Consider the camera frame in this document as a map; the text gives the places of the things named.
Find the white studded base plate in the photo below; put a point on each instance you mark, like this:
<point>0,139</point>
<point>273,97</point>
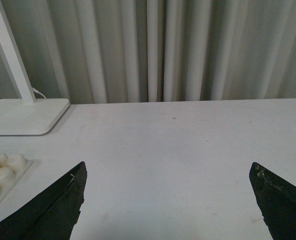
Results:
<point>12,168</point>

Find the white desk lamp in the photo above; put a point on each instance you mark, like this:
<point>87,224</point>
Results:
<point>25,115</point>

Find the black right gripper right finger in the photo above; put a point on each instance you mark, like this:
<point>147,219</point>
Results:
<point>276,199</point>

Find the grey pleated curtain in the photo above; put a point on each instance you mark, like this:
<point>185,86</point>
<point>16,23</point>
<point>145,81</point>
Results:
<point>124,51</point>

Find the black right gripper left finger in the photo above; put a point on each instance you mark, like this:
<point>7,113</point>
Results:
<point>52,214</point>

